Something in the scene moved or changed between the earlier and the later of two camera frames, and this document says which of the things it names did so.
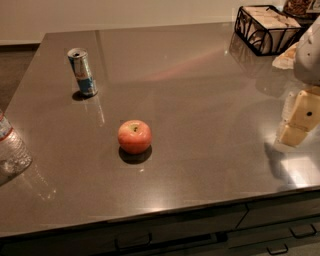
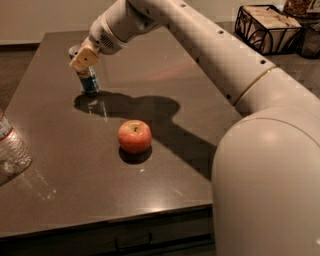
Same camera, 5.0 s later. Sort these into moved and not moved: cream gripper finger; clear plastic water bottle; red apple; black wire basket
Moved: cream gripper finger
Not moved: red apple; clear plastic water bottle; black wire basket
